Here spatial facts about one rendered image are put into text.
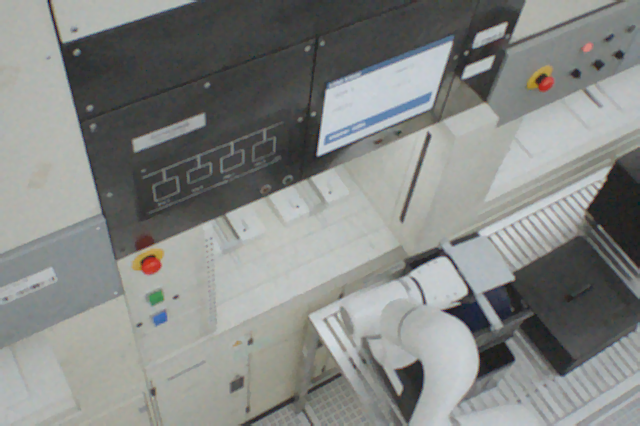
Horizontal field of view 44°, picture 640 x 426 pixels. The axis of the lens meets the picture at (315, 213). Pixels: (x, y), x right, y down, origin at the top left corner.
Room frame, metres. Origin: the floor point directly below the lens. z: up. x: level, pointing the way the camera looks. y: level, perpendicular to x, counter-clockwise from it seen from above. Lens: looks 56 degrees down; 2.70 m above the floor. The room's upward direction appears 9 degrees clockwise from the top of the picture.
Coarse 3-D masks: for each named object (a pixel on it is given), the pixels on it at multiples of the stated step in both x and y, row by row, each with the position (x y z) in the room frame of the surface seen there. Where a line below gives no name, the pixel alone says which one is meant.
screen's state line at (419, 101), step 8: (424, 96) 1.11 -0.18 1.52; (408, 104) 1.08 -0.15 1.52; (416, 104) 1.10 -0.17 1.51; (384, 112) 1.05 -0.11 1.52; (392, 112) 1.06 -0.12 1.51; (400, 112) 1.07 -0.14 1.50; (368, 120) 1.02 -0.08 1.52; (376, 120) 1.04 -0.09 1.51; (384, 120) 1.05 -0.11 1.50; (344, 128) 0.99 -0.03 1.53; (352, 128) 1.00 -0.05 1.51; (360, 128) 1.01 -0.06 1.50; (328, 136) 0.97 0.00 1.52; (336, 136) 0.98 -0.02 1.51; (344, 136) 0.99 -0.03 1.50
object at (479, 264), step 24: (456, 240) 1.00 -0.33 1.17; (480, 240) 0.95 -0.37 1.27; (408, 264) 0.92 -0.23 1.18; (456, 264) 0.88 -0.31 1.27; (480, 264) 0.88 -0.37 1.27; (504, 264) 0.89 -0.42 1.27; (480, 288) 0.82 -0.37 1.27; (528, 312) 0.84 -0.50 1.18; (480, 336) 0.76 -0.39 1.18; (504, 336) 0.83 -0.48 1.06
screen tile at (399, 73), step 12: (444, 48) 1.12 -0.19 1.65; (420, 60) 1.08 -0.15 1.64; (396, 72) 1.05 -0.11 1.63; (408, 72) 1.07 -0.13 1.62; (432, 72) 1.11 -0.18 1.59; (408, 84) 1.07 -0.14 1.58; (420, 84) 1.09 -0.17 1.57; (432, 84) 1.11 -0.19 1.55; (396, 96) 1.06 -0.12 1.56; (408, 96) 1.08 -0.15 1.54
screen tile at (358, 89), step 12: (384, 72) 1.03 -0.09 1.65; (360, 84) 1.00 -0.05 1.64; (372, 84) 1.02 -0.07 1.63; (336, 96) 0.97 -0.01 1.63; (348, 96) 0.99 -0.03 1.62; (372, 96) 1.02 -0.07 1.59; (360, 108) 1.01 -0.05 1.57; (372, 108) 1.03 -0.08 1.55; (336, 120) 0.97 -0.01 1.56; (348, 120) 0.99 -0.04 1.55
